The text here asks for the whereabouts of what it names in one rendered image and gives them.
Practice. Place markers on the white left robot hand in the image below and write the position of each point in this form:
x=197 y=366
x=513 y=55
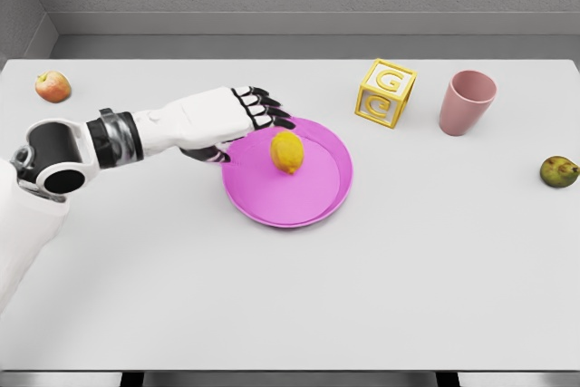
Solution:
x=213 y=115

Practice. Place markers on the yellow lemon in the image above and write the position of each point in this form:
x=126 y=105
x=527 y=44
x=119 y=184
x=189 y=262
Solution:
x=287 y=151

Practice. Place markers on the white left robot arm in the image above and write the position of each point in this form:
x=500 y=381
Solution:
x=109 y=138

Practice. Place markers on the pink plate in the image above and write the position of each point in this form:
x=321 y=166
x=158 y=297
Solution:
x=290 y=196

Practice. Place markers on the red apple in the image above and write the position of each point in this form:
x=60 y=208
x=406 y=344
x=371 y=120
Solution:
x=53 y=86

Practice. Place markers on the yellow letter block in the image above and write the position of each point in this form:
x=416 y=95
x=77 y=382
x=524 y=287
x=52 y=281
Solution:
x=384 y=93

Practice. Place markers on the pink cup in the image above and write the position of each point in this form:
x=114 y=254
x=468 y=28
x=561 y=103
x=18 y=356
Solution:
x=465 y=103

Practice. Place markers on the green pear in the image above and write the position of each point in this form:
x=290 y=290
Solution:
x=558 y=171

